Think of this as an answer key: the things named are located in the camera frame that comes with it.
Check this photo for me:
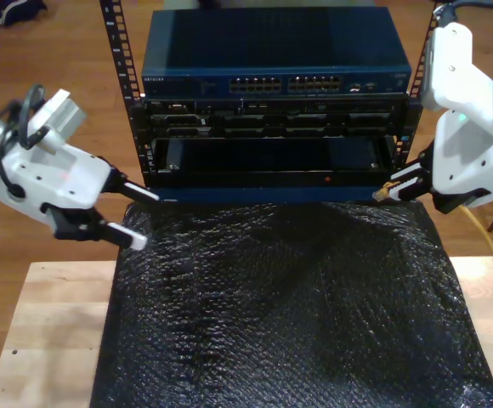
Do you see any blue network switch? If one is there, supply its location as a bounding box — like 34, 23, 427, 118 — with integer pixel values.
141, 6, 413, 100

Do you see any black perforated rack post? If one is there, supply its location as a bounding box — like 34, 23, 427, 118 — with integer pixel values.
99, 0, 154, 189
389, 0, 459, 186

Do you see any blue base board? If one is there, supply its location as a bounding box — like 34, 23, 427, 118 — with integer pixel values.
148, 184, 403, 206

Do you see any long grey camera cable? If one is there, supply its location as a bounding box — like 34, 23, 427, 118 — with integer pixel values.
0, 83, 47, 150

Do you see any black rack server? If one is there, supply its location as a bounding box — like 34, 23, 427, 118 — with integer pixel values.
129, 96, 424, 140

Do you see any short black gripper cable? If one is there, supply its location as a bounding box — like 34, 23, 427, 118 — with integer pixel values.
0, 127, 27, 201

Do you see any black bubble wrap mat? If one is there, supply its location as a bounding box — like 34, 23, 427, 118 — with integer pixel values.
89, 199, 493, 408

